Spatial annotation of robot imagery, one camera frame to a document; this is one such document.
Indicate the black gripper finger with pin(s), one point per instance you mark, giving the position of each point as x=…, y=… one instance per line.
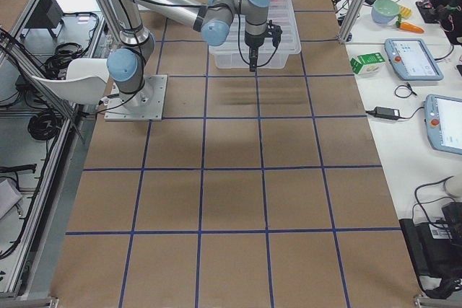
x=255, y=60
x=251, y=57

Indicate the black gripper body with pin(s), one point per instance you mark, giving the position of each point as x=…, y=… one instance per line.
x=252, y=40

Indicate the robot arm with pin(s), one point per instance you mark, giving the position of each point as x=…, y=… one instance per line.
x=213, y=21

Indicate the clear plastic storage box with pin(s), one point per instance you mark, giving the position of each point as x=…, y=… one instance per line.
x=233, y=52

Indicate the green white carton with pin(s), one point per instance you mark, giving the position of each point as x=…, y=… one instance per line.
x=367, y=63

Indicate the green bowl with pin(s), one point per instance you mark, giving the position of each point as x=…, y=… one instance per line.
x=384, y=11

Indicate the black power adapter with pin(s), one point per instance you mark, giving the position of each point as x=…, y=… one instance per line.
x=384, y=113

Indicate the toy carrot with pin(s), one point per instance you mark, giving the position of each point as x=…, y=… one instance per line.
x=408, y=27

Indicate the yellow toy corn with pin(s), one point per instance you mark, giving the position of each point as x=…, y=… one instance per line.
x=404, y=12

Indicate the teach pendant far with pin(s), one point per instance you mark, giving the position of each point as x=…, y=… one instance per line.
x=411, y=60

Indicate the teach pendant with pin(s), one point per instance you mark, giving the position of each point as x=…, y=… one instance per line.
x=443, y=122
x=411, y=60

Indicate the white chair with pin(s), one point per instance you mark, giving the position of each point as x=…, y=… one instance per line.
x=85, y=81

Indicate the teach pendant near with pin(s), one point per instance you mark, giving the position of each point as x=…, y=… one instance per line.
x=443, y=122

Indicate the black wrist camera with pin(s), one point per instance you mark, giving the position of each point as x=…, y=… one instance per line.
x=274, y=32

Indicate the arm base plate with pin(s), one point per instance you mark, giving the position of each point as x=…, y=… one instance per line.
x=147, y=104

